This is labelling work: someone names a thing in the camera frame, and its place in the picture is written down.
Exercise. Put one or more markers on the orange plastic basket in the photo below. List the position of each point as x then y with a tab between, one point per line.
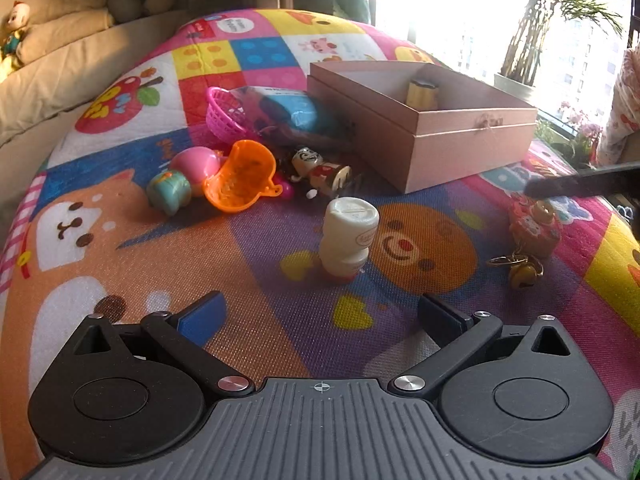
245	170

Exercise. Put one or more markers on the yellow cylinder toy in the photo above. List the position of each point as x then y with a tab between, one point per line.
422	95

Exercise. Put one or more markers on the small doll figurine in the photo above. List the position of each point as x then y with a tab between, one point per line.
310	165

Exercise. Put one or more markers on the cream pillow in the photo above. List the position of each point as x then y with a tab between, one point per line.
60	30

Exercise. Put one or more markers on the pink and teal toy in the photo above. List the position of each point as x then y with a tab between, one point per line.
172	190

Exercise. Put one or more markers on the pink flowering plant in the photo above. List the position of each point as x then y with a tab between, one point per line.
580	130

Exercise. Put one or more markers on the pink printed cloth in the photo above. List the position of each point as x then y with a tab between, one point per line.
622	110

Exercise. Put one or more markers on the pink plastic basket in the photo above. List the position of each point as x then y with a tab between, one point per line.
222	115

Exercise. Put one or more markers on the white plastic bottle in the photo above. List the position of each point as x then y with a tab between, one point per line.
347	230

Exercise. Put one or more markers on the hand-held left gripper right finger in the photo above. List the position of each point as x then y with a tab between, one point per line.
440	324

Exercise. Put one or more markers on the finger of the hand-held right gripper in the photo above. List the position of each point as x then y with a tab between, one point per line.
575	185

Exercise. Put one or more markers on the pink cardboard box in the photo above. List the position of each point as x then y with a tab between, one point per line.
450	150

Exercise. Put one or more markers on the colourful printed play mat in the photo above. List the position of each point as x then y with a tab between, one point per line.
250	260

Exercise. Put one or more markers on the beige bed with pillows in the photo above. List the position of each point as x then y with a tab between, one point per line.
75	80

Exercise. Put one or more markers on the doll with teal clothes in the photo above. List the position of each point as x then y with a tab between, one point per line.
17	17

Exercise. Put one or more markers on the blue packet in plastic bag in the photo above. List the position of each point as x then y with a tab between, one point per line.
300	110

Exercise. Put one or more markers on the potted palm plant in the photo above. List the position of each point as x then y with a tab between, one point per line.
525	50

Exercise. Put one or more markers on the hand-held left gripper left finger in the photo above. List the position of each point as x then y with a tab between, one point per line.
200	321

